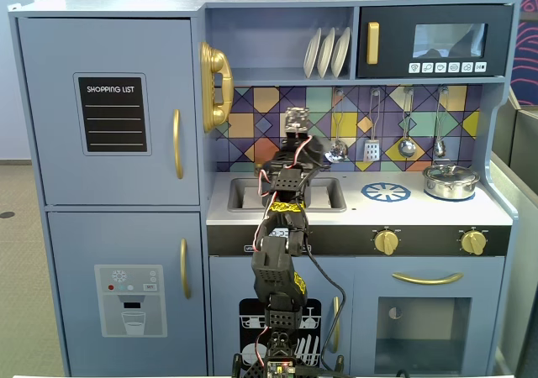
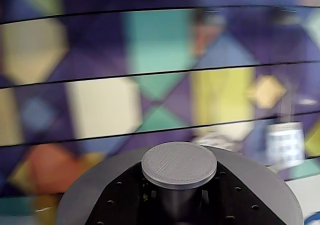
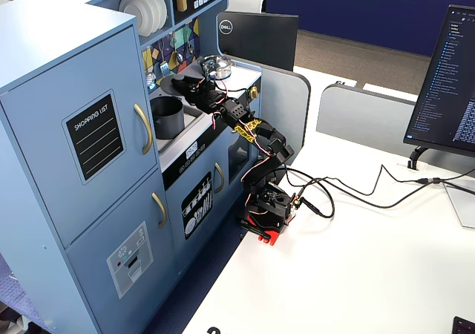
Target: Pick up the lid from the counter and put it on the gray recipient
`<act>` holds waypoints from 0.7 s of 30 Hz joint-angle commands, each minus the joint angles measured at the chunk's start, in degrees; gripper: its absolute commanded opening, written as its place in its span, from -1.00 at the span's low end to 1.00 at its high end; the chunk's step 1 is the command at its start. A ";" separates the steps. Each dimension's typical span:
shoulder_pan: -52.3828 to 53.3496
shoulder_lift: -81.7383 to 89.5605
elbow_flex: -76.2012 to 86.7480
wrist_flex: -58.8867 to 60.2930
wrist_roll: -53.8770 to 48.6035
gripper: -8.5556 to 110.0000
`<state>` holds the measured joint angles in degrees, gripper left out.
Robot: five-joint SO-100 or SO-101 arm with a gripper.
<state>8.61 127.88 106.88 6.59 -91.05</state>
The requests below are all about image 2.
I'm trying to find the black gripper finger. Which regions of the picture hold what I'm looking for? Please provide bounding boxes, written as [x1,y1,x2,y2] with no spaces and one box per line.
[199,163,279,225]
[84,161,158,225]

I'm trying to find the grey round robot wrist mount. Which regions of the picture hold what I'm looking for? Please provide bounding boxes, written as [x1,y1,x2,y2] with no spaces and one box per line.
[55,141,304,225]

